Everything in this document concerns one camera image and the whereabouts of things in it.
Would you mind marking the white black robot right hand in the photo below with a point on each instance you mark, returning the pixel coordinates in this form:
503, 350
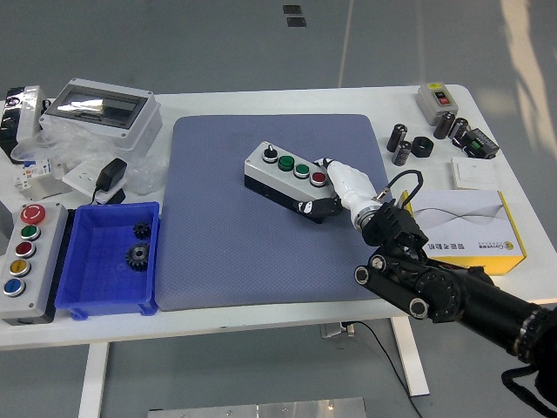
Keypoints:
350, 185

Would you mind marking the grey four-control button box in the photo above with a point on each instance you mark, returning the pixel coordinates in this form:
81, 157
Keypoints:
278, 180

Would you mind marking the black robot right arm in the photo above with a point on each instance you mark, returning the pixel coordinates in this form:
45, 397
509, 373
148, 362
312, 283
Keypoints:
448, 287

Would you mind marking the grey five-button control box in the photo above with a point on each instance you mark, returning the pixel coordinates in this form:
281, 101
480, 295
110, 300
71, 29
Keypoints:
41, 261

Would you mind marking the black cylindrical capacitor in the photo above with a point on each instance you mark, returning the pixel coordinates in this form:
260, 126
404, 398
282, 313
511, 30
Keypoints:
397, 137
401, 153
444, 125
458, 129

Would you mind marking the black hexagonal nut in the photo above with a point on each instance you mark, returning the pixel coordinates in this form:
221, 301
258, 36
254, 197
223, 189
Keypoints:
422, 147

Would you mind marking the blue-grey table mat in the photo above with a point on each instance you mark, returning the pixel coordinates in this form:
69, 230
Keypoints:
243, 261

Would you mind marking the yellow white cardboard box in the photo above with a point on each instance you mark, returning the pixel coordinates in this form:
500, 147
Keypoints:
478, 217

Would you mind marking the black module with green terminal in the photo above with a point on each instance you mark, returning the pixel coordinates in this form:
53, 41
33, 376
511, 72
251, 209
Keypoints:
481, 144

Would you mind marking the grey under-table box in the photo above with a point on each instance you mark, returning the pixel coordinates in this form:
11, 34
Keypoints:
335, 330

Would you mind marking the black floor socket cover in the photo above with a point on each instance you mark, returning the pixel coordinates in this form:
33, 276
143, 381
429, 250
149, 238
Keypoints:
296, 22
292, 9

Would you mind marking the white table leg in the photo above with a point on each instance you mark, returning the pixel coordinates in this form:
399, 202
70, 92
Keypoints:
92, 379
411, 361

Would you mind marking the small black bevel gear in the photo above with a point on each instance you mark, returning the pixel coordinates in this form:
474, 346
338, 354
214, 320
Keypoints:
142, 231

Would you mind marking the large black bevel gear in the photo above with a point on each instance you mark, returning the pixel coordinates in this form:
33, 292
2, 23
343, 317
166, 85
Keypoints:
138, 258

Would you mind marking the black power adapter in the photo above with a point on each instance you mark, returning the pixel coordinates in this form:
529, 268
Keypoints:
111, 174

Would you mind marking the blue plastic bin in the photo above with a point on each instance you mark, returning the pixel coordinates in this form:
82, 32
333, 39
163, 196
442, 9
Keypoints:
100, 261

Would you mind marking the clear plastic bag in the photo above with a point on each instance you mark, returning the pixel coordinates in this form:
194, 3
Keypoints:
78, 148

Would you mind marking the grey metal plate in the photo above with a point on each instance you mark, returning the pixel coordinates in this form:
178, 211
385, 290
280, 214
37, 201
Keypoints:
45, 189

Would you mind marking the white black wrapped device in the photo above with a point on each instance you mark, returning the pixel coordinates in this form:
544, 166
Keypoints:
26, 113

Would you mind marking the grey two-button switch box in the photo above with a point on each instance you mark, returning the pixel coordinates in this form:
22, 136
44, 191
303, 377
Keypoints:
428, 102

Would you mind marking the white wall switch plate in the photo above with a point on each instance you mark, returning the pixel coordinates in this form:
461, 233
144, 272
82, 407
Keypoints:
474, 174

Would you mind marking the grey enclosure with clear lid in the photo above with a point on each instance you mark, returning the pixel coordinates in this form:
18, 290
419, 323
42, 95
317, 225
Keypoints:
130, 130

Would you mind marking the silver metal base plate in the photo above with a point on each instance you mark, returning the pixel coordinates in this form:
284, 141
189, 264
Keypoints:
257, 410

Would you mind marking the white wall socket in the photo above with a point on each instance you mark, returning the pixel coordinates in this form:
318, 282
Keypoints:
80, 176

